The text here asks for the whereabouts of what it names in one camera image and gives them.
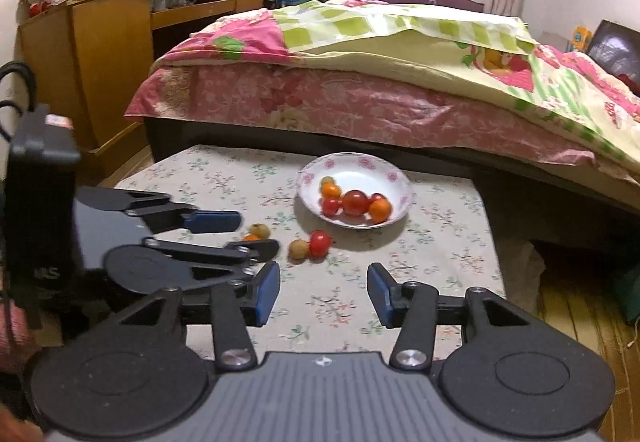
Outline floral tablecloth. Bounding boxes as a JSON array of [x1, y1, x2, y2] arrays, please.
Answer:
[[112, 144, 506, 355]]

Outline bed with floral quilt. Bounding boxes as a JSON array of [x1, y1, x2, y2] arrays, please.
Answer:
[[150, 0, 640, 183]]

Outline black cable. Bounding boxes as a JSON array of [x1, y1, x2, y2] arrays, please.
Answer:
[[0, 62, 38, 143]]

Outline white plate with pink flowers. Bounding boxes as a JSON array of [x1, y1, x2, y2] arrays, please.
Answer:
[[296, 152, 414, 229]]

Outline dark brown headboard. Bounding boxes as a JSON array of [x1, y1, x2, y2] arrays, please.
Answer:
[[587, 19, 640, 95]]

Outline dark bed frame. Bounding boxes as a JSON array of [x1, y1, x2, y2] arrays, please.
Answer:
[[142, 117, 640, 223]]

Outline yellow wooden cabinet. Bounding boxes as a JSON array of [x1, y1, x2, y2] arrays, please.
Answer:
[[17, 0, 266, 173]]

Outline person's left forearm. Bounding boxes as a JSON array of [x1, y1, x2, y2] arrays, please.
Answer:
[[0, 307, 42, 363]]

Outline beige crumpled cloth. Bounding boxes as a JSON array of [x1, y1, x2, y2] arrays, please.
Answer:
[[500, 239, 547, 303]]

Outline large red tomato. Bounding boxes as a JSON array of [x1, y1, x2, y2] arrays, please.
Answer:
[[342, 189, 372, 217]]

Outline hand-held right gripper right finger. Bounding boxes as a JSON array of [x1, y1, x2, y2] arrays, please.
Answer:
[[366, 263, 543, 371]]

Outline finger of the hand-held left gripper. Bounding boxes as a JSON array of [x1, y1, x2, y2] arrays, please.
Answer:
[[145, 237, 281, 290], [125, 194, 244, 235]]

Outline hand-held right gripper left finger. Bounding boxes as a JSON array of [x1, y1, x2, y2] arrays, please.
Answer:
[[107, 261, 282, 370]]

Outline colourful toy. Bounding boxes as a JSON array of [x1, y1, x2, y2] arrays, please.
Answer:
[[567, 26, 593, 53]]

